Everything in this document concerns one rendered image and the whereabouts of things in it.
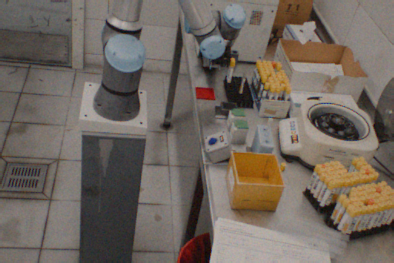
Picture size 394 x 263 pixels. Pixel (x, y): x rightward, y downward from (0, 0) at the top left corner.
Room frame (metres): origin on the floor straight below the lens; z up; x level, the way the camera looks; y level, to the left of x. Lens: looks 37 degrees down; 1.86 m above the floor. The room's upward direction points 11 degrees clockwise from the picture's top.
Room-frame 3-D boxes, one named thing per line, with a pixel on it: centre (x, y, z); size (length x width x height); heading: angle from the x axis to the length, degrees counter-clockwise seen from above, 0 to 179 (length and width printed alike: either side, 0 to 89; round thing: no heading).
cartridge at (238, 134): (1.30, -0.14, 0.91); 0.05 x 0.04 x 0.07; 102
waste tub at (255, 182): (1.06, -0.19, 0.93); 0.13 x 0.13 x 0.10; 11
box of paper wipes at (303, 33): (2.05, -0.40, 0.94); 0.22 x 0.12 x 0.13; 16
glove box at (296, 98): (1.52, -0.43, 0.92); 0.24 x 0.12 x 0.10; 102
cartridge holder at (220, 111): (1.43, -0.10, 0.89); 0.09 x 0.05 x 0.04; 99
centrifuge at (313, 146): (1.34, -0.42, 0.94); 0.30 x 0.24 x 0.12; 93
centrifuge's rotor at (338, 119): (1.34, -0.44, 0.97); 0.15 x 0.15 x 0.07
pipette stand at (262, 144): (1.21, -0.21, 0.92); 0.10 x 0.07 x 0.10; 7
